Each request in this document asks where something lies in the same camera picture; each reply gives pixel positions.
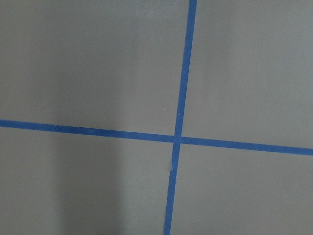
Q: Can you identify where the blue tape strip lengthwise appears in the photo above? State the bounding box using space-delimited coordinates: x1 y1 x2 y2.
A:
163 0 197 235

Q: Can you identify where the blue tape strip crosswise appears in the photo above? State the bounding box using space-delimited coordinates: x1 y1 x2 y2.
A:
0 119 313 156

